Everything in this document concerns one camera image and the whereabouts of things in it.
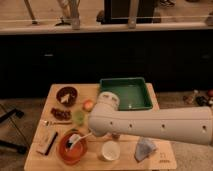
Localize green plastic tray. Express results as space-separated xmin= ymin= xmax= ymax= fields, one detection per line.
xmin=100 ymin=77 xmax=153 ymax=111

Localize white small bowl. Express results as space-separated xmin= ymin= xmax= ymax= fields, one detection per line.
xmin=101 ymin=141 xmax=120 ymax=161

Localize blue grey folded cloth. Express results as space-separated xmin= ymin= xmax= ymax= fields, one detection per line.
xmin=134 ymin=137 xmax=157 ymax=162

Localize red plastic bowl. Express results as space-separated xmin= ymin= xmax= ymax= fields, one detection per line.
xmin=56 ymin=131 xmax=88 ymax=165

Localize white dish brush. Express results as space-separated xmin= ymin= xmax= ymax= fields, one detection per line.
xmin=66 ymin=133 xmax=90 ymax=149

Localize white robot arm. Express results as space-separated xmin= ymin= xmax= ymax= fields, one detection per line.
xmin=88 ymin=92 xmax=213 ymax=146

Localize dark red grape bunch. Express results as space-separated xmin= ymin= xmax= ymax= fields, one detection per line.
xmin=51 ymin=108 xmax=71 ymax=120

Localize black tripod stand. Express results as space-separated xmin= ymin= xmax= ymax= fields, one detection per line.
xmin=0 ymin=104 xmax=29 ymax=155

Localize dark brown bowl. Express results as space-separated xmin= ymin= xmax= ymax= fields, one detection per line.
xmin=56 ymin=87 xmax=78 ymax=107

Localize green small cup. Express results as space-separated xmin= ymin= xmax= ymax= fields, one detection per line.
xmin=72 ymin=110 xmax=85 ymax=126

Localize metal fork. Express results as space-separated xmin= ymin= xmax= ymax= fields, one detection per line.
xmin=41 ymin=120 xmax=72 ymax=126

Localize orange fruit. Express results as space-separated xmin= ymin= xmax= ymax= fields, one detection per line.
xmin=83 ymin=99 xmax=94 ymax=112

